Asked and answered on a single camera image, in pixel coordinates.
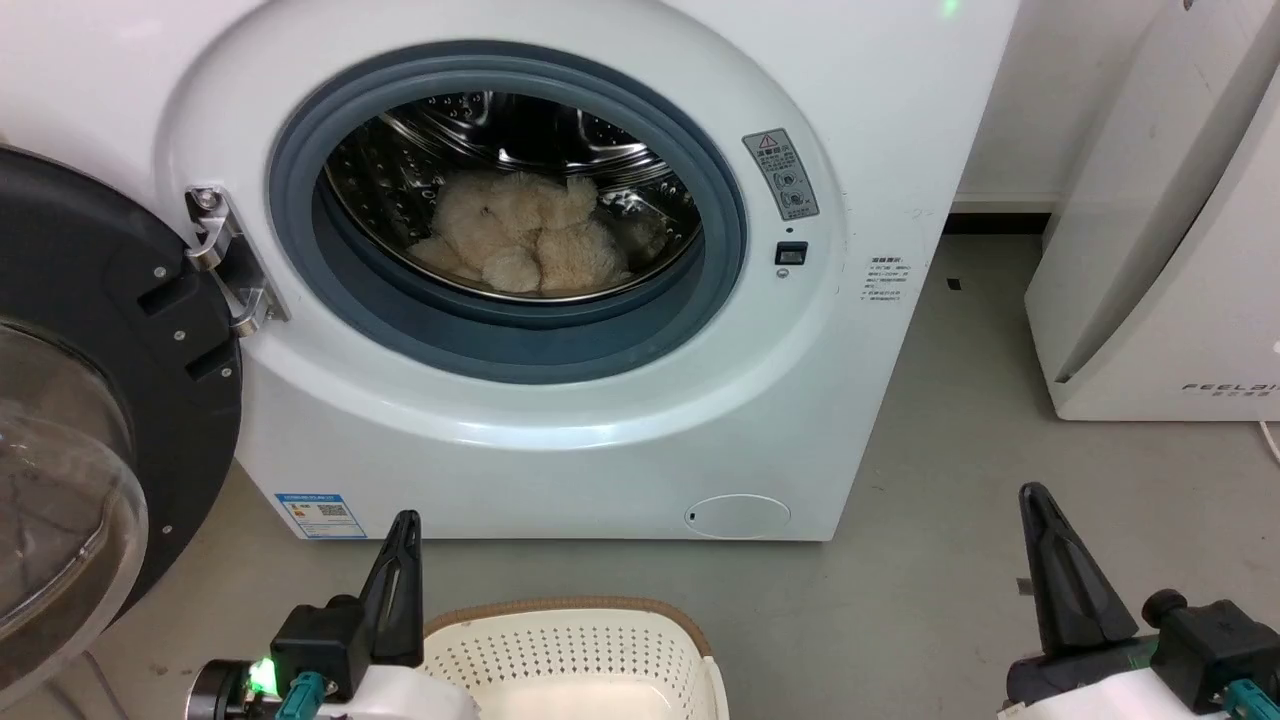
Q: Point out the stainless steel washer drum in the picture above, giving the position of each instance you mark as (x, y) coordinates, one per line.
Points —
(520, 130)

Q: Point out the small printed text label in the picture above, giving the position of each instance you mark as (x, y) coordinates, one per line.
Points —
(889, 278)

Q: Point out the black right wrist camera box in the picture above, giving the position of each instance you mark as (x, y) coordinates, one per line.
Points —
(1215, 640)

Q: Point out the cream plush toy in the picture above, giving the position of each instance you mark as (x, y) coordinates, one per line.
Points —
(520, 235)

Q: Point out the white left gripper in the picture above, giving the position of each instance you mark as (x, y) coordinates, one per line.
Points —
(410, 695)

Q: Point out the grey rubber door gasket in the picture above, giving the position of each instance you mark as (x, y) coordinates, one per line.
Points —
(520, 340)

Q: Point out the white perforated laundry basket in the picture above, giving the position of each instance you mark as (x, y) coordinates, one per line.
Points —
(570, 660)

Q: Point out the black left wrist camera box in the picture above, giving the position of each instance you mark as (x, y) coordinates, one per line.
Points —
(320, 640)

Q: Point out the round white filter cover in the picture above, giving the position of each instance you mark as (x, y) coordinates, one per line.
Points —
(738, 516)

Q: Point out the black washer door with glass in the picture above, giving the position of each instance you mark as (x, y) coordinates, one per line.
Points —
(100, 260)

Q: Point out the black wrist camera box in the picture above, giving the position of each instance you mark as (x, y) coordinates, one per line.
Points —
(1215, 640)
(320, 640)

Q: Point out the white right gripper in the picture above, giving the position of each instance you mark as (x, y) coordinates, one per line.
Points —
(1080, 685)

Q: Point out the grey warning sticker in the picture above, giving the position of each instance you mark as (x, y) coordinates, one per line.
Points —
(781, 175)

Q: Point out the blue energy label sticker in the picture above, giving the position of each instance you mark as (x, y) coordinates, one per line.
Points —
(320, 516)

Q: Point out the white air purifier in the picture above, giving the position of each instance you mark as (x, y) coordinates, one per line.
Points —
(1180, 300)

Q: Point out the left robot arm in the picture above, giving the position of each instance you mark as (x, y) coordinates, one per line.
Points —
(220, 695)

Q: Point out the chrome door hinge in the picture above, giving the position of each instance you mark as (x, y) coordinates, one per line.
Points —
(225, 255)

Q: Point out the black door latch socket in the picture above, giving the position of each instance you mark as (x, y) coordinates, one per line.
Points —
(791, 253)

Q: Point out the white front-load washing machine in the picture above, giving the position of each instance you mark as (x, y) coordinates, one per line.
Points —
(800, 400)

